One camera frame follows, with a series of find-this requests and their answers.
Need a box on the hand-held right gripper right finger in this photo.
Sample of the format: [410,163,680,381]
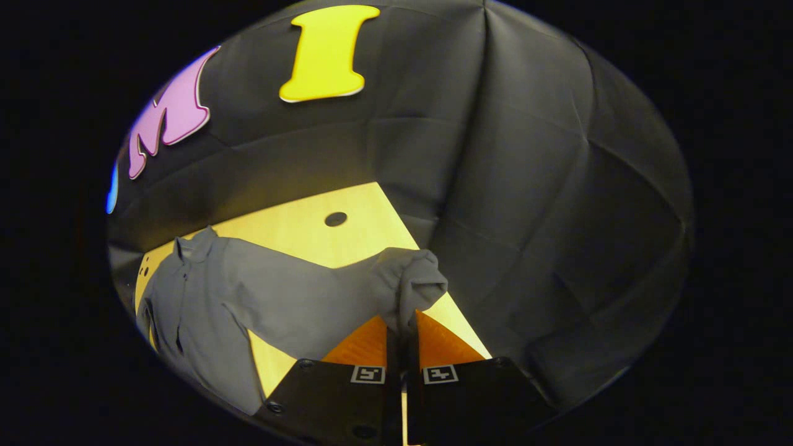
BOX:
[404,310,558,446]

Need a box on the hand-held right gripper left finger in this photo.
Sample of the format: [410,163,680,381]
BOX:
[253,315,405,446]

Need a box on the grey collared shirt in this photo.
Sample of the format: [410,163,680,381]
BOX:
[136,226,449,416]

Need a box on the black backdrop cloth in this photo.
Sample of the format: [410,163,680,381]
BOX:
[105,0,694,413]

